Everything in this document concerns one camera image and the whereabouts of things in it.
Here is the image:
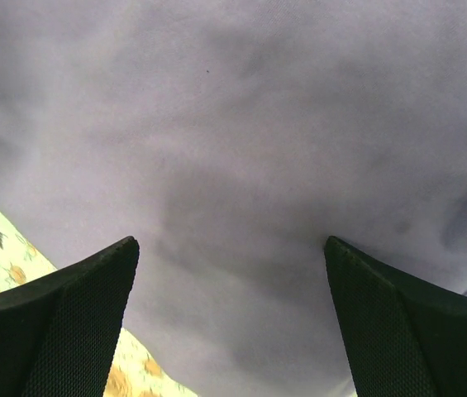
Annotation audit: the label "floral table mat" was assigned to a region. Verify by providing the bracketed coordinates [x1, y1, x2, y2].
[0, 213, 195, 396]

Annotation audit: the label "purple t shirt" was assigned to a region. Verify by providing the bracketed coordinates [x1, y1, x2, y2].
[0, 1, 467, 396]

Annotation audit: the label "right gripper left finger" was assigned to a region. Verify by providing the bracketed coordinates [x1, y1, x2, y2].
[0, 237, 140, 397]

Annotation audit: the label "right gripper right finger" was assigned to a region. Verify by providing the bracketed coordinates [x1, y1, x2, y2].
[324, 236, 467, 397]

